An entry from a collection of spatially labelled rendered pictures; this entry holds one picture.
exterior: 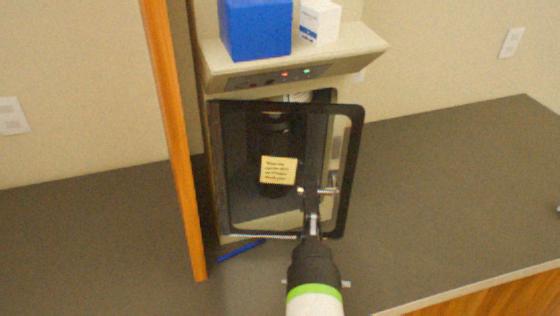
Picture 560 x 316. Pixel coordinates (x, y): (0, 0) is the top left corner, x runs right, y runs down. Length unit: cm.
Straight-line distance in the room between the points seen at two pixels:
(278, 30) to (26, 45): 75
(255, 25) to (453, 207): 87
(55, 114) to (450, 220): 115
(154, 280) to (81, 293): 16
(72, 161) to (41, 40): 38
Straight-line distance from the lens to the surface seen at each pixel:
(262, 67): 71
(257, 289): 106
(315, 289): 69
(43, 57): 128
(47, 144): 142
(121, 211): 128
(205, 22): 78
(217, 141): 88
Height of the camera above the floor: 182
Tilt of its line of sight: 40 degrees down
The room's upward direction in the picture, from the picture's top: 2 degrees clockwise
